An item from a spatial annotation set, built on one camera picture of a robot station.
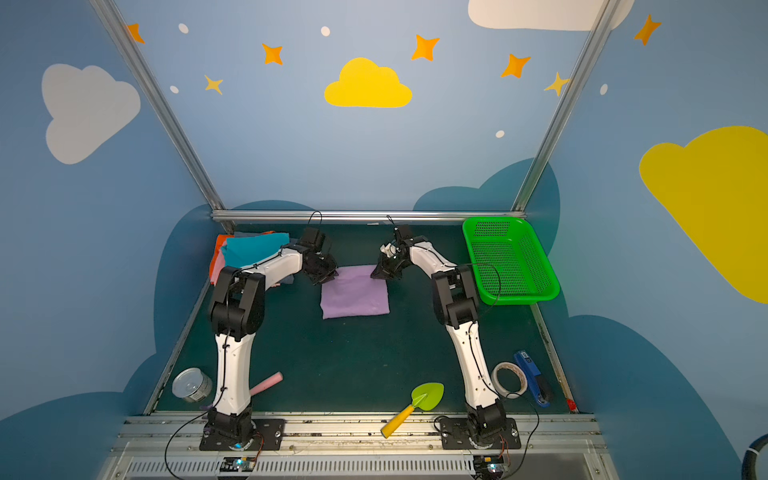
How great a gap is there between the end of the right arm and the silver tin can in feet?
1.92

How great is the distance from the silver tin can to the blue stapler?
89cm

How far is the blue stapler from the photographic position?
815 mm
